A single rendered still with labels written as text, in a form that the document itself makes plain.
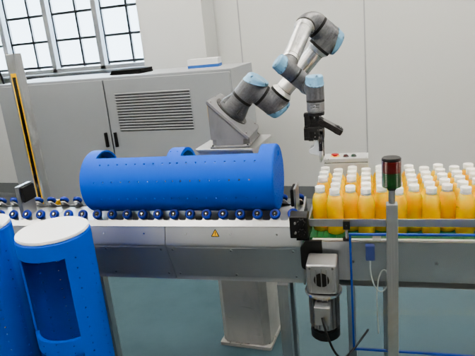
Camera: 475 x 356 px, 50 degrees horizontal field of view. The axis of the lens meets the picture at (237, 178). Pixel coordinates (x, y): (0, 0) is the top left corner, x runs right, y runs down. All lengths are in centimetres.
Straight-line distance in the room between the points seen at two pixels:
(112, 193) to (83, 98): 213
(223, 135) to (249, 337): 116
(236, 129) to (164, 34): 261
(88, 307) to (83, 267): 17
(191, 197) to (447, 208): 101
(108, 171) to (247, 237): 67
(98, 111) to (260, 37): 169
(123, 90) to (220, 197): 216
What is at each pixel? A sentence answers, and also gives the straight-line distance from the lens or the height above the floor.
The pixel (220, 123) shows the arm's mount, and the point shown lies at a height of 127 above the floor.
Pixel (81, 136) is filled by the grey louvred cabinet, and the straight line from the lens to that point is 442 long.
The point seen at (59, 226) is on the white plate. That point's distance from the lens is 212.
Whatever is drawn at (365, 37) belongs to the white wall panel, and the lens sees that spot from 475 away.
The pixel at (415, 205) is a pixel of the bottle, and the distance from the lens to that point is 203.
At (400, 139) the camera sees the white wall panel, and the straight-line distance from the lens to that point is 486.
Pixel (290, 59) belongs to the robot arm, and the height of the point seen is 157.
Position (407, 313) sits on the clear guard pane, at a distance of 208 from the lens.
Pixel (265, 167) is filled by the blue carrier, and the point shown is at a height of 117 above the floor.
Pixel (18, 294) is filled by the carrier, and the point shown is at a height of 72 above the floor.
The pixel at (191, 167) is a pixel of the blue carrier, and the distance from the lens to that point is 212.
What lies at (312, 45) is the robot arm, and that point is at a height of 160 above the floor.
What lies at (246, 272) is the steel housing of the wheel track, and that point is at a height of 68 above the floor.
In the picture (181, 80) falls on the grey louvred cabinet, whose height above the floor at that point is 138.
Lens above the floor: 171
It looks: 16 degrees down
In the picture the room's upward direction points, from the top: 6 degrees counter-clockwise
